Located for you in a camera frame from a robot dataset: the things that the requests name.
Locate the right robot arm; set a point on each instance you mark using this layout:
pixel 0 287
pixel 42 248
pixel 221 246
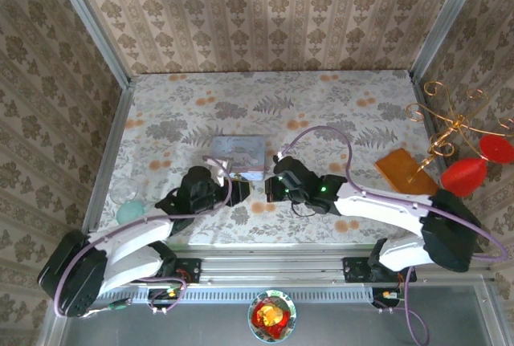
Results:
pixel 381 209

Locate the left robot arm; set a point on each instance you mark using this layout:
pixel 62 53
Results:
pixel 128 249

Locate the floral tablecloth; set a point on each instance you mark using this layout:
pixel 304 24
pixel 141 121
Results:
pixel 281 121

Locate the clear glass cup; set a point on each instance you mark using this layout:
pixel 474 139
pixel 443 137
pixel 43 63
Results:
pixel 120 197

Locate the orange flat card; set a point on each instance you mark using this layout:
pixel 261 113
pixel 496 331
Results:
pixel 401 169

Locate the red yellow toy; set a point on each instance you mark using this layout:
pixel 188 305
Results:
pixel 271 316

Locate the patterned bowl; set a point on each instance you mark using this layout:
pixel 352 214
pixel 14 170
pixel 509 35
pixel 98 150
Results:
pixel 255 330

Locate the red plastic goblet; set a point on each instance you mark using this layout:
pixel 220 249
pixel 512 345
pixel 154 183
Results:
pixel 462 177

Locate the aluminium mounting rail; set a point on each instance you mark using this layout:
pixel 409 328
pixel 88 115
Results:
pixel 273 269

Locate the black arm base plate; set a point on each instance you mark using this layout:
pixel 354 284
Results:
pixel 357 269
pixel 188 269

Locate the aluminium frame post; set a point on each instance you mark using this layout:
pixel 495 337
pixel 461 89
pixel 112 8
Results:
pixel 92 25
pixel 445 13

